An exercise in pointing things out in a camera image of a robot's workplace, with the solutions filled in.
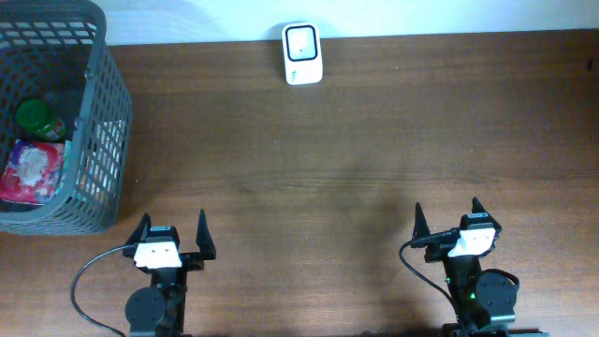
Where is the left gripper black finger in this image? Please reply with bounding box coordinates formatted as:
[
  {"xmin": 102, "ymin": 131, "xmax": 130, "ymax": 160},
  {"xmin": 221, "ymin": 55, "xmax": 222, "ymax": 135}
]
[
  {"xmin": 125, "ymin": 212, "xmax": 151, "ymax": 245},
  {"xmin": 196, "ymin": 209, "xmax": 216, "ymax": 258}
]

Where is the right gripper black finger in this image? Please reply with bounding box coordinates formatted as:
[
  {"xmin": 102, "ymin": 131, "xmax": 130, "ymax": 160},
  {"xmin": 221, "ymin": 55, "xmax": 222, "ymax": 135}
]
[
  {"xmin": 472, "ymin": 197, "xmax": 486, "ymax": 213},
  {"xmin": 412, "ymin": 202, "xmax": 431, "ymax": 242}
]

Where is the red purple snack package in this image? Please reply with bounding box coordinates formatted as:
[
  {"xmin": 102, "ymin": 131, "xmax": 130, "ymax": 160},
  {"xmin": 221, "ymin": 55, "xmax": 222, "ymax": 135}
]
[{"xmin": 1, "ymin": 139, "xmax": 66, "ymax": 205}]

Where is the green lid glass jar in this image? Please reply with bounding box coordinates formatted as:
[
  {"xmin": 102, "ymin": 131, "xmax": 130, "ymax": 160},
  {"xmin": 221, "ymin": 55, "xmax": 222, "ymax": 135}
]
[{"xmin": 16, "ymin": 98, "xmax": 66, "ymax": 142}]

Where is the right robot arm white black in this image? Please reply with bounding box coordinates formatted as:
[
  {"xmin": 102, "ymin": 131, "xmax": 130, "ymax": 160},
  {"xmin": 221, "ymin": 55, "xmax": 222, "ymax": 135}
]
[{"xmin": 399, "ymin": 198, "xmax": 545, "ymax": 337}]

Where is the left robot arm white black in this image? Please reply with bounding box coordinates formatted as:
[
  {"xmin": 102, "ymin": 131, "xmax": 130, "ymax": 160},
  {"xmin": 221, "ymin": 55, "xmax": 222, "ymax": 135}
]
[{"xmin": 124, "ymin": 210, "xmax": 216, "ymax": 336}]

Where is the grey plastic mesh basket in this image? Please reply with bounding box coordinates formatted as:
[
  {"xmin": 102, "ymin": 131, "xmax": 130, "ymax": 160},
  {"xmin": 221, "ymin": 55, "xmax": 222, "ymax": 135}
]
[{"xmin": 1, "ymin": 1, "xmax": 133, "ymax": 236}]

